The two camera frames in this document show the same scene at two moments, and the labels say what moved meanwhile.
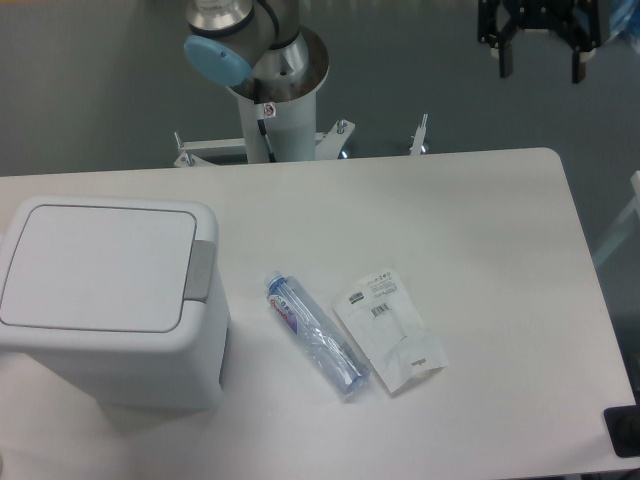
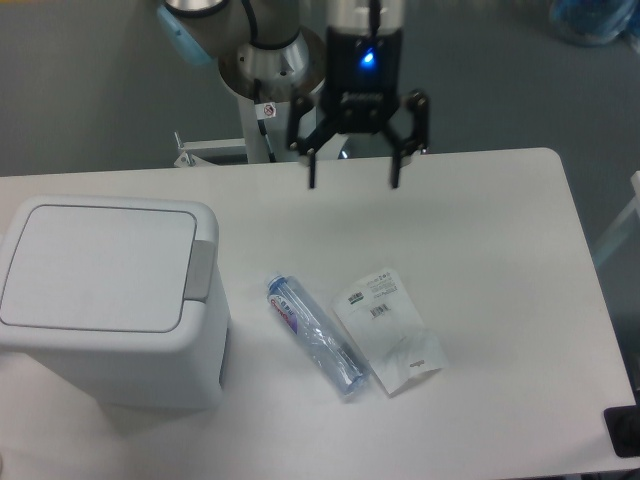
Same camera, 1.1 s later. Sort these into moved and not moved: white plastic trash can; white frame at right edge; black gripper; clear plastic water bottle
Moved: black gripper
Not moved: white plastic trash can; clear plastic water bottle; white frame at right edge
